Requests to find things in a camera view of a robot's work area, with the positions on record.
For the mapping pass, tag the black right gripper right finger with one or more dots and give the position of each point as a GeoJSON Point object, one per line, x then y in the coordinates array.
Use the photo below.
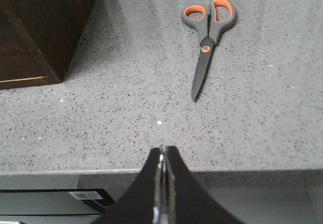
{"type": "Point", "coordinates": [187, 201]}

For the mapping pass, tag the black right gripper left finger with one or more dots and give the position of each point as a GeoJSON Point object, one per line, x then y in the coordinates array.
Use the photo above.
{"type": "Point", "coordinates": [142, 202]}

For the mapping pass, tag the grey and orange scissors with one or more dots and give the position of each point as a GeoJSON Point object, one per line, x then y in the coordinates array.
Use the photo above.
{"type": "Point", "coordinates": [205, 22]}

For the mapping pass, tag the black built-in appliance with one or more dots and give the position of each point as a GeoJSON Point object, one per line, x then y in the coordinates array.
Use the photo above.
{"type": "Point", "coordinates": [51, 206]}

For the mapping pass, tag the white QR code sticker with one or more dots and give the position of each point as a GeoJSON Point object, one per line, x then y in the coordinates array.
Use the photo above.
{"type": "Point", "coordinates": [86, 195]}

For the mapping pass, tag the grey cabinet door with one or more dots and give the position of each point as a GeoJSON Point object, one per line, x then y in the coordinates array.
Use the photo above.
{"type": "Point", "coordinates": [271, 204]}

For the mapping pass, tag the dark wooden drawer cabinet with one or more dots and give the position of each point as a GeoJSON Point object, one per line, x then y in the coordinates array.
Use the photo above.
{"type": "Point", "coordinates": [39, 38]}

